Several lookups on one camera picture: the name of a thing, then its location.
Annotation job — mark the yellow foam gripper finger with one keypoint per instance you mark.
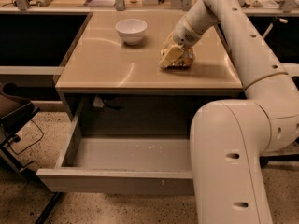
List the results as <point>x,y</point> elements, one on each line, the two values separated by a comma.
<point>170,55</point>

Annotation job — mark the crushed orange soda can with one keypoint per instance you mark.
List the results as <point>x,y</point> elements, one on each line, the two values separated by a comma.
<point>186,60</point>

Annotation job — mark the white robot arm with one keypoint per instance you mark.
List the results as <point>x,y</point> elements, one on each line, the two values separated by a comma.
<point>228,137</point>

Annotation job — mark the beige top drawer cabinet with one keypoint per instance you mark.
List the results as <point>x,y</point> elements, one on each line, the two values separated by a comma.
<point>101,63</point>

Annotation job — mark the open grey top drawer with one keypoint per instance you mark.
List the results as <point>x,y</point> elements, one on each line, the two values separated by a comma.
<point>132,145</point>

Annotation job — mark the white ceramic bowl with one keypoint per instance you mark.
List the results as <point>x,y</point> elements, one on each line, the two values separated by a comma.
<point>131,31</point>

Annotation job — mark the black office chair base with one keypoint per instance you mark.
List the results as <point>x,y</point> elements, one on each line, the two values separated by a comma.
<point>264,160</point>

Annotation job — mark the black chair at left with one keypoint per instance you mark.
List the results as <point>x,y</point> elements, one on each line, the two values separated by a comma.
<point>15,113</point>

